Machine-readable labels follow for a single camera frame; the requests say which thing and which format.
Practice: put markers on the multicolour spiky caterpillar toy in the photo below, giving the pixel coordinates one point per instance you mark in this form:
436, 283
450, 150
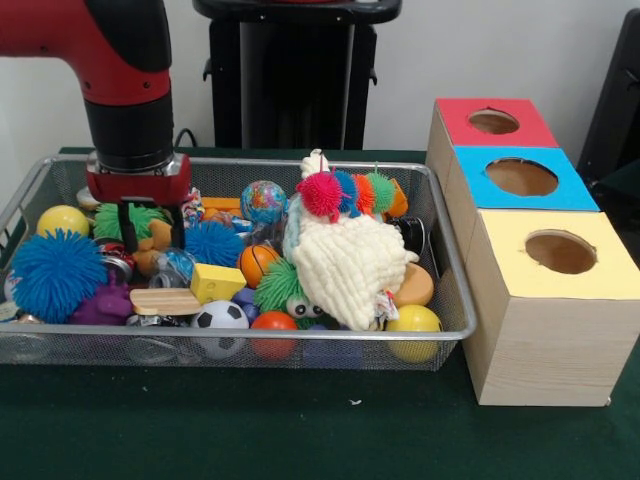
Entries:
350, 192

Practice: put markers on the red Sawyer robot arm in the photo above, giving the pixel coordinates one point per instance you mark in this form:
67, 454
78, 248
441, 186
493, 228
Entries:
125, 75

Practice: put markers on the small blue spiky ball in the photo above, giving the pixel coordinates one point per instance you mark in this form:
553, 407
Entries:
212, 242

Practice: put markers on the plain green spiky ball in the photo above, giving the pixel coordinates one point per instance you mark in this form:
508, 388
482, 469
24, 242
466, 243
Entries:
106, 220

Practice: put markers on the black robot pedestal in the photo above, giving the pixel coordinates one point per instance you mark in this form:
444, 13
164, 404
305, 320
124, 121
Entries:
300, 100

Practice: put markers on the dark green table cloth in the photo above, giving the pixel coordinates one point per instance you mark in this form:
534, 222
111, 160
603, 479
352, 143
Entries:
250, 425
625, 190

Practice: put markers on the wooden box with three holes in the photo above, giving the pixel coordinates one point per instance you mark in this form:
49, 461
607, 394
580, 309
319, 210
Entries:
545, 350

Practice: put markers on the yellow foam block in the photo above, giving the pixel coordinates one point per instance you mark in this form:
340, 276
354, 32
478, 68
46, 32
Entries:
217, 282

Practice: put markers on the tan bear plush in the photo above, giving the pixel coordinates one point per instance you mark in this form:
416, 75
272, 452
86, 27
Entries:
150, 250

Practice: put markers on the large blue spiky ball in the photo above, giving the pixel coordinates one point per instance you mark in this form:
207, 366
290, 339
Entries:
57, 275

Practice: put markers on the small basketball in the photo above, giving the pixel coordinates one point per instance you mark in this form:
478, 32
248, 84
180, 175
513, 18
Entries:
255, 260

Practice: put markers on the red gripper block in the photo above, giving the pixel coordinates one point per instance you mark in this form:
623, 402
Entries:
140, 187

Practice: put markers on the shallow clear mesh bin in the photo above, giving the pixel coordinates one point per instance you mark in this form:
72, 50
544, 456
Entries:
100, 352

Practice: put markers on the cream waffle cloth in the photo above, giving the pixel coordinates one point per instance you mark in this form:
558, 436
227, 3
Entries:
345, 270

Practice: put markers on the small soccer ball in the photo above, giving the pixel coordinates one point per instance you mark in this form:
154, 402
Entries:
220, 317

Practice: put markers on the globe print ball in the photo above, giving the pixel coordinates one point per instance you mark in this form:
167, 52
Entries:
263, 200

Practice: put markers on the black chair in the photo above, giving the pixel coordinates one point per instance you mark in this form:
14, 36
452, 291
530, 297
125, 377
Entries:
615, 100

